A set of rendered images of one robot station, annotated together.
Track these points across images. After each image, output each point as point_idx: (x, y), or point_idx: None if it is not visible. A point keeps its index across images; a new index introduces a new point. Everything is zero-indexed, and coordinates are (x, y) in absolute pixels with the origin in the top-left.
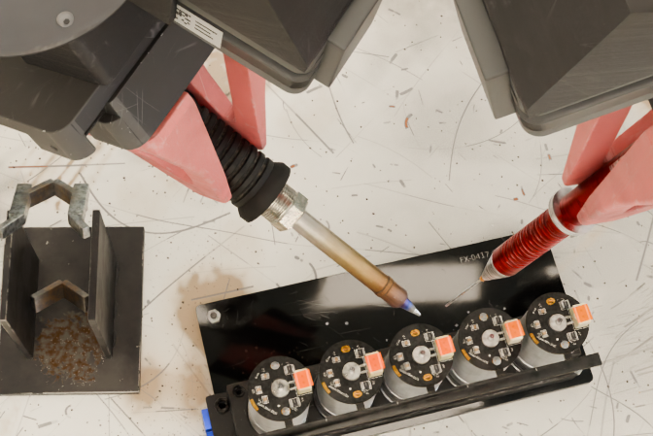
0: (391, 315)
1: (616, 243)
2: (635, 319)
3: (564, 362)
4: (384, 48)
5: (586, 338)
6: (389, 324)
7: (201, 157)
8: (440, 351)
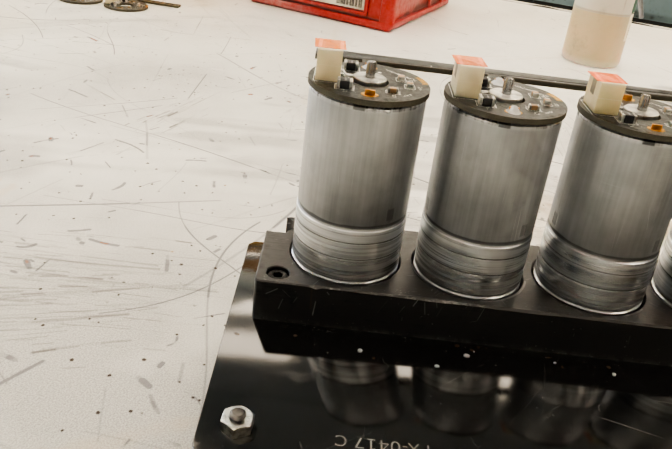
0: (605, 406)
1: (20, 427)
2: (99, 316)
3: (380, 60)
4: None
5: (208, 320)
6: (609, 394)
7: None
8: (616, 76)
